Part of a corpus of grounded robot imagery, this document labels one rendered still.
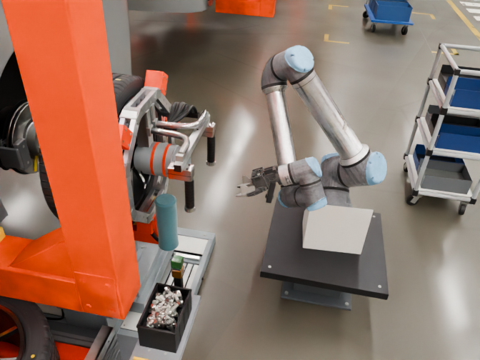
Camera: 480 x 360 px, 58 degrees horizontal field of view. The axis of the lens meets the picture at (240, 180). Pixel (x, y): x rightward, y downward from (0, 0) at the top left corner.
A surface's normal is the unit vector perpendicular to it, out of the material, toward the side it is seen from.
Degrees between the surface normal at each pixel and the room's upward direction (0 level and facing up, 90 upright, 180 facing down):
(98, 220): 90
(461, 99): 90
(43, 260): 90
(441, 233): 0
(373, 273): 0
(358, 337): 0
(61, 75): 90
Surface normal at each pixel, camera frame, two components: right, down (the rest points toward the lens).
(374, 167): 0.63, -0.02
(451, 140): -0.19, 0.56
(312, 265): 0.04, -0.81
